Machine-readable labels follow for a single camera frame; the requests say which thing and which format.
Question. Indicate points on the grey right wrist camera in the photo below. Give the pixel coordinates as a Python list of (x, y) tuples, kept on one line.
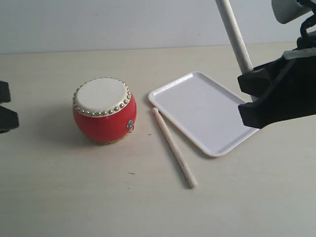
[(286, 11)]

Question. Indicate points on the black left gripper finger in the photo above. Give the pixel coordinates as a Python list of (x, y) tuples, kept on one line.
[(8, 120), (4, 92)]

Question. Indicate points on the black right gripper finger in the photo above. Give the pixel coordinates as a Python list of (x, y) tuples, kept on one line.
[(264, 112), (256, 82)]

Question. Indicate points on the white rectangular plastic tray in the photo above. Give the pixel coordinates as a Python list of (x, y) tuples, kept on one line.
[(204, 111)]

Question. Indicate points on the small red drum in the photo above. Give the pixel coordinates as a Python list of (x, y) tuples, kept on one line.
[(104, 109)]

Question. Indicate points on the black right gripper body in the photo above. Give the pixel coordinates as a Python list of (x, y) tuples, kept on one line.
[(295, 93)]

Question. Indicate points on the white drumstick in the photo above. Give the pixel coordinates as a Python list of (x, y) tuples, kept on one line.
[(178, 155), (234, 35)]

